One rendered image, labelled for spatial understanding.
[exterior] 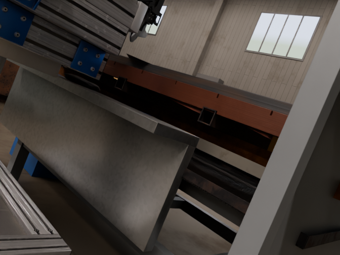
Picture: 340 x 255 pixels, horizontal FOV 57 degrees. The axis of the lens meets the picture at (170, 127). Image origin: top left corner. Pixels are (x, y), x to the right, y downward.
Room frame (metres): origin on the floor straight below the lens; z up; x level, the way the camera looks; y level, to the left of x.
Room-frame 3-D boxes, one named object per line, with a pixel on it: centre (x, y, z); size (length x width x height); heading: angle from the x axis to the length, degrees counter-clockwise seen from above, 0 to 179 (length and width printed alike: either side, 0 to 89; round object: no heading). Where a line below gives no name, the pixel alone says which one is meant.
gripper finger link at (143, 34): (1.22, 0.24, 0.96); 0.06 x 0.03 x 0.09; 143
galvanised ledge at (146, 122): (1.29, 0.46, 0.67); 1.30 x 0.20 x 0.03; 50
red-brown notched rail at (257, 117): (1.25, 0.23, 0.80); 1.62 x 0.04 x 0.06; 50
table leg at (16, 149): (1.76, 0.73, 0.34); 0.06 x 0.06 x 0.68; 50
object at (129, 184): (1.35, 0.41, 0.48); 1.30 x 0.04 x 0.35; 50
